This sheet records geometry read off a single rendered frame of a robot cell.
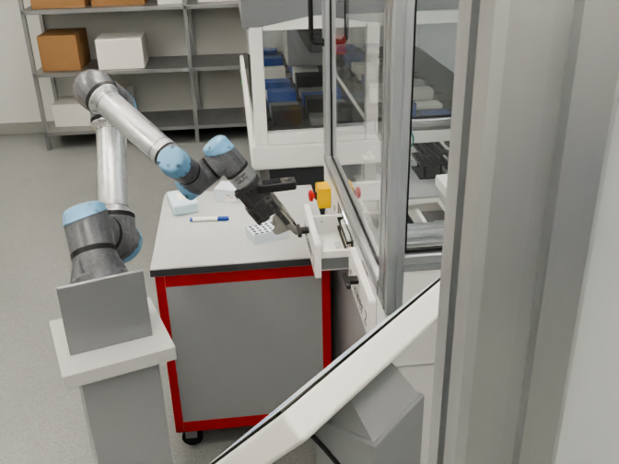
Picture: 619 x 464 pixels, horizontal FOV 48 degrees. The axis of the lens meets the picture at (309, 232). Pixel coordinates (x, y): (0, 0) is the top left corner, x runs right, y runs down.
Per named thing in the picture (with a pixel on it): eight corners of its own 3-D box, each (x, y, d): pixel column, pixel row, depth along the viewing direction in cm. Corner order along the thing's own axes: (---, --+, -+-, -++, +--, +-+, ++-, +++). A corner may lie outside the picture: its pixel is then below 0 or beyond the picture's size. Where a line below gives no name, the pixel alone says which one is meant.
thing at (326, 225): (321, 271, 196) (321, 252, 193) (310, 232, 219) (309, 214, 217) (458, 261, 200) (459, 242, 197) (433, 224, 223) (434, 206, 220)
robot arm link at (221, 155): (198, 148, 193) (221, 129, 193) (223, 177, 198) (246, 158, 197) (200, 156, 186) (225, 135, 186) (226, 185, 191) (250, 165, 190)
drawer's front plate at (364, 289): (368, 340, 168) (368, 301, 163) (348, 281, 194) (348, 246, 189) (375, 339, 168) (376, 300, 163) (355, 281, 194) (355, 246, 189)
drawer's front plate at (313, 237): (315, 279, 195) (314, 244, 190) (304, 235, 221) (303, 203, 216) (321, 279, 195) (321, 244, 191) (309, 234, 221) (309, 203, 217)
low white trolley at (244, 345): (175, 455, 248) (149, 269, 215) (183, 353, 304) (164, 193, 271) (335, 438, 253) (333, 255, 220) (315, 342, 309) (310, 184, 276)
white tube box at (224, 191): (214, 201, 262) (213, 189, 260) (222, 192, 270) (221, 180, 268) (246, 203, 260) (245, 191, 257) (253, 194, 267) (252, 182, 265)
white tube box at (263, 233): (254, 245, 228) (253, 235, 226) (245, 235, 235) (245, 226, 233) (288, 237, 233) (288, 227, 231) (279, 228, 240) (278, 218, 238)
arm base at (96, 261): (69, 284, 168) (61, 248, 171) (73, 302, 181) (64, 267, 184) (132, 271, 173) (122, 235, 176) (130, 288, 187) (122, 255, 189)
